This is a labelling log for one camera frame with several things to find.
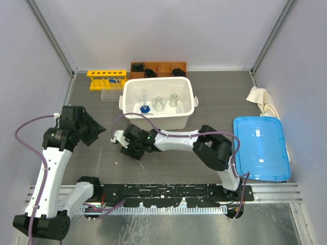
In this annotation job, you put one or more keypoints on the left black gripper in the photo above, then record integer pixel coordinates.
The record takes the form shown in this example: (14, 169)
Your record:
(96, 129)

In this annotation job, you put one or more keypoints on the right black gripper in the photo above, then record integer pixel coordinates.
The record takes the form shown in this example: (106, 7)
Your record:
(129, 152)

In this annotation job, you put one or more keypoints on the clear plastic pipette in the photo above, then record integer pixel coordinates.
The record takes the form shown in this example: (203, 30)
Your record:
(99, 158)

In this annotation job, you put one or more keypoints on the clear glass flask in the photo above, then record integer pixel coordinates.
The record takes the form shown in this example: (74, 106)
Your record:
(158, 103)
(173, 102)

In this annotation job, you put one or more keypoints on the yellow test tube rack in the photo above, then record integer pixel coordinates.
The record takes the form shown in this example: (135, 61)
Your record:
(99, 79)

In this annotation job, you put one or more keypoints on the white plastic tub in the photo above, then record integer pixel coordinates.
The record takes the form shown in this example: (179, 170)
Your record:
(168, 102)

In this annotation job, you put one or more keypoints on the blue plastic lid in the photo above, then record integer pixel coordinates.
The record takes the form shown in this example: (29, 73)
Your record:
(263, 151)

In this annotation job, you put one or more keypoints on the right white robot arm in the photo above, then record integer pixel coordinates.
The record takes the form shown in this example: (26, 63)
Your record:
(210, 146)

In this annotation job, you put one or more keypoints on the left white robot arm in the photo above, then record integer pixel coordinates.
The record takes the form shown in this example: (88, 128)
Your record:
(46, 216)

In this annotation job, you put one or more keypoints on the clear well plate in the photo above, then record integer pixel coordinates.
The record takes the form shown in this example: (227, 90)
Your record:
(111, 95)

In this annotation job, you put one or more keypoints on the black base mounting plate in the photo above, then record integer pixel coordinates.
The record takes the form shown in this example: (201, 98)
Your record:
(163, 195)

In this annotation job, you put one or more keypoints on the rolled tie orange pattern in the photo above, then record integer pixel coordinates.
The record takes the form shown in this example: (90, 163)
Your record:
(149, 73)

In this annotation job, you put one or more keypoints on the wooden compartment tray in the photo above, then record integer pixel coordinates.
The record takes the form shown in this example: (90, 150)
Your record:
(162, 68)

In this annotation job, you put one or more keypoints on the rolled tie top left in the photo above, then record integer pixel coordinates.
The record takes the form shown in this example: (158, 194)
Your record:
(137, 67)

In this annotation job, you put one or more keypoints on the rolled tie blue pattern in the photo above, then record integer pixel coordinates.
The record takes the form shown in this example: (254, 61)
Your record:
(178, 72)

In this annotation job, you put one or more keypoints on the cream cloth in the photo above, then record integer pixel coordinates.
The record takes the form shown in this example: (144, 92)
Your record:
(264, 101)

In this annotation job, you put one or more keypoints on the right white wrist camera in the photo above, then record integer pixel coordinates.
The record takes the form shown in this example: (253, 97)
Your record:
(119, 137)

